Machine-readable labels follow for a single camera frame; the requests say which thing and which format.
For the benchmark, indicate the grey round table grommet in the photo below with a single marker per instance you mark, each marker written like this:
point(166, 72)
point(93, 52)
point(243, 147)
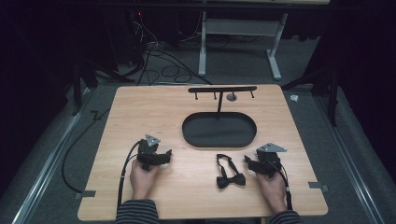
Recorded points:
point(231, 97)

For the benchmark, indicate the grey metal desk frame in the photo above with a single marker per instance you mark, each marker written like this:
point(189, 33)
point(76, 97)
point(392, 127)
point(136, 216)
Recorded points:
point(239, 26)

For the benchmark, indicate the person's right hand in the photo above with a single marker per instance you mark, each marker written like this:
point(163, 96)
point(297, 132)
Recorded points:
point(274, 190)

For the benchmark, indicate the grey tape strip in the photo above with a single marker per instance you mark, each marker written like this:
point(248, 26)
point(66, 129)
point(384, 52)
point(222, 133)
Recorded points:
point(84, 194)
point(318, 186)

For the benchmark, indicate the white crumpled scrap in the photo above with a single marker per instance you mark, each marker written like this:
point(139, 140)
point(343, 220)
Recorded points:
point(294, 98)

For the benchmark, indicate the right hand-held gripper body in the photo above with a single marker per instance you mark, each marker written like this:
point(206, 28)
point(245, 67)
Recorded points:
point(267, 161)

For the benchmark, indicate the black bow tie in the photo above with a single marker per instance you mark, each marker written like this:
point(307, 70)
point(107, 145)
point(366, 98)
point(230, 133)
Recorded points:
point(232, 180)

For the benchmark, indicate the aluminium floor rail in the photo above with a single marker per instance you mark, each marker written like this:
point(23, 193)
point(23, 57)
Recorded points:
point(46, 168)
point(348, 155)

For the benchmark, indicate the black hook stand with tray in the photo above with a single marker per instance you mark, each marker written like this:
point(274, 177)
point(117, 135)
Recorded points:
point(218, 130)

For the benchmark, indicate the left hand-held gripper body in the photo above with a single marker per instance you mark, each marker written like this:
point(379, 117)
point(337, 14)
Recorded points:
point(148, 157)

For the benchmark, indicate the person's left hand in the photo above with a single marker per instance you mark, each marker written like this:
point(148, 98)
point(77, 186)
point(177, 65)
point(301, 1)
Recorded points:
point(141, 183)

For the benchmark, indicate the black tripod stand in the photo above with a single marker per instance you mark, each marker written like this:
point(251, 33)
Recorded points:
point(77, 87)
point(333, 93)

